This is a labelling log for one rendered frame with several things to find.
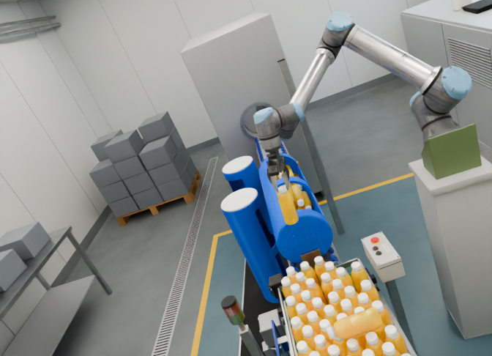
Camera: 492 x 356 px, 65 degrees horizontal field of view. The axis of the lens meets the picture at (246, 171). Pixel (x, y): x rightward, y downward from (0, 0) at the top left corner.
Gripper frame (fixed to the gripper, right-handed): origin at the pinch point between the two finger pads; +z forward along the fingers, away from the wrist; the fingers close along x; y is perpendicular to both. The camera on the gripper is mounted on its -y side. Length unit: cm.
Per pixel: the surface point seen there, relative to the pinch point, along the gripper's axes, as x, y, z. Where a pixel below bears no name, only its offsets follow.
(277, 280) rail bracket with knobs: 13.3, -4.9, 44.4
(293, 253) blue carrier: 4.1, 6.2, 37.5
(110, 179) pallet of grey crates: 284, 303, 54
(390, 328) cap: -33, -52, 38
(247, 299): 67, 89, 123
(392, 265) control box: -40, -21, 34
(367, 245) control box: -31.9, -8.4, 30.9
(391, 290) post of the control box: -38, -10, 54
